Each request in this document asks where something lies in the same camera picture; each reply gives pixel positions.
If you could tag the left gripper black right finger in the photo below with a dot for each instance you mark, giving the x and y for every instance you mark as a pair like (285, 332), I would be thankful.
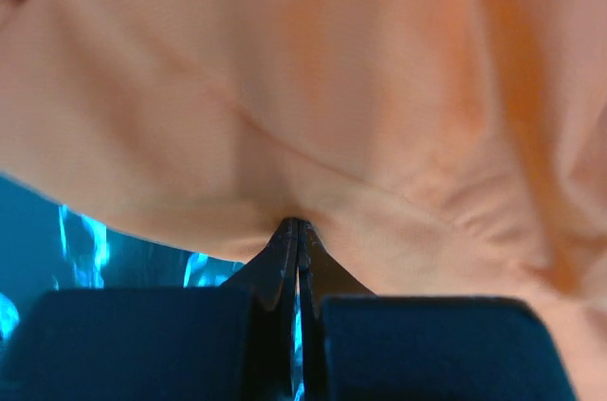
(360, 346)

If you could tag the orange t shirt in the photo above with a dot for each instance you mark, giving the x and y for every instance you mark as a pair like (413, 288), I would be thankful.
(437, 146)

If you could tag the black marbled table mat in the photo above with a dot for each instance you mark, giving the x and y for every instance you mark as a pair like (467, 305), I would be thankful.
(47, 248)

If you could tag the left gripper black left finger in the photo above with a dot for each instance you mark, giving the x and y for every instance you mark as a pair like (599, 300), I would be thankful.
(230, 342)

